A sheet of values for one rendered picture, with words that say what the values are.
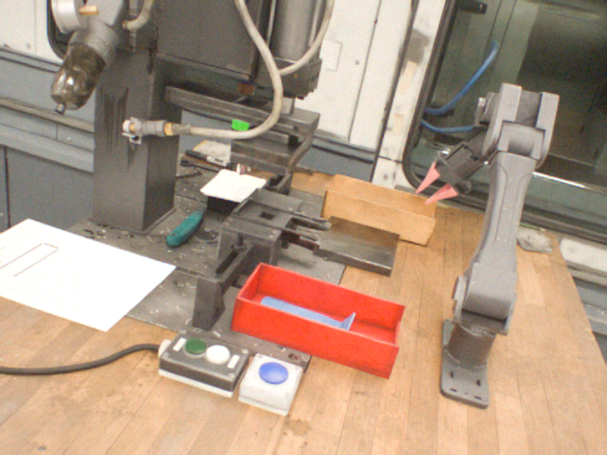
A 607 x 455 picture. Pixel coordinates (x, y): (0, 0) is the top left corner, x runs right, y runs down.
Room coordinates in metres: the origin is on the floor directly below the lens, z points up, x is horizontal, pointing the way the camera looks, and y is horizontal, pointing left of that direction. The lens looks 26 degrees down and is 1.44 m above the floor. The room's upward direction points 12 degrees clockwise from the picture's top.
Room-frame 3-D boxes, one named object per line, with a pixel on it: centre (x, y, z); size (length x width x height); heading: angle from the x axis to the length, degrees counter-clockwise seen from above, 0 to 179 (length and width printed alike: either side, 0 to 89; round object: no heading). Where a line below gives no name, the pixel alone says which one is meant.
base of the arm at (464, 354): (0.74, -0.29, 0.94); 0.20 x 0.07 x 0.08; 171
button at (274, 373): (0.59, 0.00, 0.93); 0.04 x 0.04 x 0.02
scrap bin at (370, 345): (0.74, -0.05, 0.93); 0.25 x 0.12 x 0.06; 81
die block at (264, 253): (0.96, 0.08, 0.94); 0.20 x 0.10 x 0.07; 171
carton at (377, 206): (1.22, -0.16, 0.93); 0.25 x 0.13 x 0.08; 81
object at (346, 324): (0.75, -0.03, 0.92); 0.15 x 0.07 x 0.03; 78
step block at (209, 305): (0.72, 0.12, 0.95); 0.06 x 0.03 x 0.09; 171
